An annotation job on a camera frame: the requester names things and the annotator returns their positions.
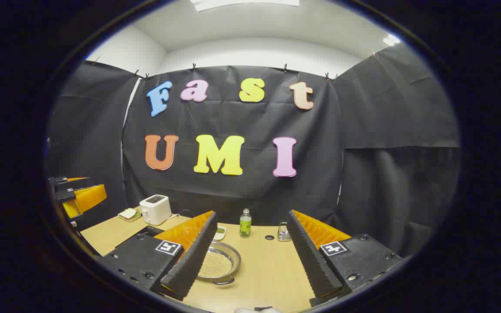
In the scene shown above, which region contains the large soybean heap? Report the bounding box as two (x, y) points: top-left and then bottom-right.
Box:
(198, 251), (233, 279)

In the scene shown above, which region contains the black induction cooktop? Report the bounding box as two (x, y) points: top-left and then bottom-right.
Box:
(137, 225), (164, 238)

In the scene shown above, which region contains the white toaster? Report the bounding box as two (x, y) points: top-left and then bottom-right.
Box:
(139, 194), (172, 226)

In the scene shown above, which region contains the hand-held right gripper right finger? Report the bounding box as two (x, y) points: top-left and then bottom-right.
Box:
(286, 209), (404, 307)

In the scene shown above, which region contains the stainless steel pot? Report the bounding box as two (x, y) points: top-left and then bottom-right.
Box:
(196, 240), (242, 286)

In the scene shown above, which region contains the large ceiling light panel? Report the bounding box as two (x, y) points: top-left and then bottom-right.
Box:
(190, 0), (300, 12)

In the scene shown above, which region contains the small white plate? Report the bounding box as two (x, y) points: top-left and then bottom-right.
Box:
(118, 207), (141, 223)

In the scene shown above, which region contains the black backdrop cloth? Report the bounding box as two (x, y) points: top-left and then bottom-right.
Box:
(46, 41), (462, 257)

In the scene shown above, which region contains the green drink bottle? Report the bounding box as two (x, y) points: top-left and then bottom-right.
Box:
(239, 208), (252, 238)

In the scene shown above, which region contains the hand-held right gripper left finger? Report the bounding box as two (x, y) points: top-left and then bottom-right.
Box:
(97, 210), (218, 302)

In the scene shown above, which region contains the row of black clips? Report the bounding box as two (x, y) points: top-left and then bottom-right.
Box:
(92, 49), (377, 81)

